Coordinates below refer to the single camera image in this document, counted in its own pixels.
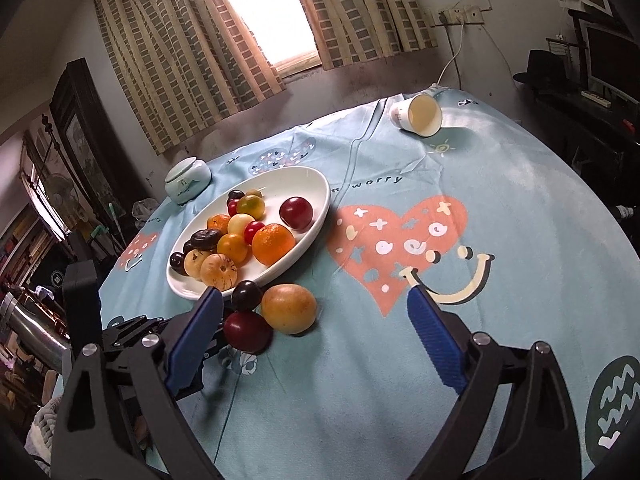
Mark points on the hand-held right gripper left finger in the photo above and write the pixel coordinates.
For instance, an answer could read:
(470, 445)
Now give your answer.
(192, 345)

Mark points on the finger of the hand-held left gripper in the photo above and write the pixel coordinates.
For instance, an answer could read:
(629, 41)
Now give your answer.
(219, 337)

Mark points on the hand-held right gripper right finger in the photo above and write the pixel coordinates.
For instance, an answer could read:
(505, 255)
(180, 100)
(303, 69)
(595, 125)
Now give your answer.
(435, 340)

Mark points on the dark purple plum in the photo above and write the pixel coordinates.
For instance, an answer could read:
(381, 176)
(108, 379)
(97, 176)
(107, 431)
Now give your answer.
(246, 294)

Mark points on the tan speckled fruit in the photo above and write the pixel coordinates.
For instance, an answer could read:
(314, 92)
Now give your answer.
(218, 270)

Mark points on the large tan round fruit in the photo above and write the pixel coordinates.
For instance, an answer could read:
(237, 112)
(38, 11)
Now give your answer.
(289, 308)

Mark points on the beige round fruit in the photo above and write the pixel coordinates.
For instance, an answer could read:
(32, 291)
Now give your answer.
(192, 263)

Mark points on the small dark purple fruit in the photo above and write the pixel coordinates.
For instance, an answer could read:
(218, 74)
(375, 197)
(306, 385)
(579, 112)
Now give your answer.
(176, 260)

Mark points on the orange persimmon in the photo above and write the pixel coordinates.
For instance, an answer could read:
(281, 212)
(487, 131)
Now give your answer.
(233, 248)

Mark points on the dark brown fruit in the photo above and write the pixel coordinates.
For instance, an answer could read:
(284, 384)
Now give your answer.
(205, 236)

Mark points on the red tomato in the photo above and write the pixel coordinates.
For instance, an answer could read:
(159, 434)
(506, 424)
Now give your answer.
(253, 230)

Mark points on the pale yellow round fruit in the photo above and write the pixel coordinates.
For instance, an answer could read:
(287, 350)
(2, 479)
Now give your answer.
(240, 222)

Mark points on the small red fruit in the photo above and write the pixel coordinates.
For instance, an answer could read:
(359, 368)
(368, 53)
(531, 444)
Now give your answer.
(232, 206)

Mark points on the green-orange tomato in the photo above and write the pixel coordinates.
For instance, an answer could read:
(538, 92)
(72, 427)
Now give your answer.
(250, 205)

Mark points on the white oval plate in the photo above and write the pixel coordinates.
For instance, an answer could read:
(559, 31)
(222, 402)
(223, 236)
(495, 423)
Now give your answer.
(300, 182)

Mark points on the person's left forearm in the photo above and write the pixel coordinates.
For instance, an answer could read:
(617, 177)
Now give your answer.
(42, 427)

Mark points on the steel thermos flask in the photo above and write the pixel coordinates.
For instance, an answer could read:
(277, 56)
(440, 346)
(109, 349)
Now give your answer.
(30, 320)

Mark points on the printed light blue tablecloth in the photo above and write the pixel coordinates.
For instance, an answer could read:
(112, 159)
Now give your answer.
(375, 385)

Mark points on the bookshelf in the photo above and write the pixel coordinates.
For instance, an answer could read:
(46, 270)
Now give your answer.
(20, 245)

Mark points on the large orange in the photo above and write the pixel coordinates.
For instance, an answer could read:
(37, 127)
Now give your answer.
(272, 244)

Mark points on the white plastic bag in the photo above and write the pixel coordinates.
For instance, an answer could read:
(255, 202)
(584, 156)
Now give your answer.
(144, 208)

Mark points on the standing fan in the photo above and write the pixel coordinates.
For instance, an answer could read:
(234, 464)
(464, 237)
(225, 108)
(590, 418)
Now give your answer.
(60, 190)

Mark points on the small dark plum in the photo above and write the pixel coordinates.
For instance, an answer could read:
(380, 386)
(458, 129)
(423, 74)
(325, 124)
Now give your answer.
(235, 195)

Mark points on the small yellow-green fruit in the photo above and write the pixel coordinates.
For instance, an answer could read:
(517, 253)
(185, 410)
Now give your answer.
(255, 193)

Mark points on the pale green lidded jar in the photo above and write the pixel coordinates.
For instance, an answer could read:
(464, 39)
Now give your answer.
(187, 180)

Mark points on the white paper cup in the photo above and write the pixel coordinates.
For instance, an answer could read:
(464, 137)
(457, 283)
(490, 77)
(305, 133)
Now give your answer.
(402, 115)

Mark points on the dark wooden cabinet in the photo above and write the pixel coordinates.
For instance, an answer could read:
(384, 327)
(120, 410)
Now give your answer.
(590, 145)

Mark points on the brick-pattern curtain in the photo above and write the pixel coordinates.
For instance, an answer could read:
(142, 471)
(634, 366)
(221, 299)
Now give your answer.
(370, 15)
(175, 50)

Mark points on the black hat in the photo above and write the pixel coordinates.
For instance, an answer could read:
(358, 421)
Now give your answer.
(542, 67)

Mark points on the dark monitor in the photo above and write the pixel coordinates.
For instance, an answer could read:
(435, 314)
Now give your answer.
(612, 60)

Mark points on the bright window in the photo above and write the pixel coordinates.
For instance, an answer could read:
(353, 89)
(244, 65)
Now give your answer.
(260, 5)

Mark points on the white wall socket strip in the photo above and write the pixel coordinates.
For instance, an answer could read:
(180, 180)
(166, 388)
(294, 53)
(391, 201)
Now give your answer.
(457, 15)

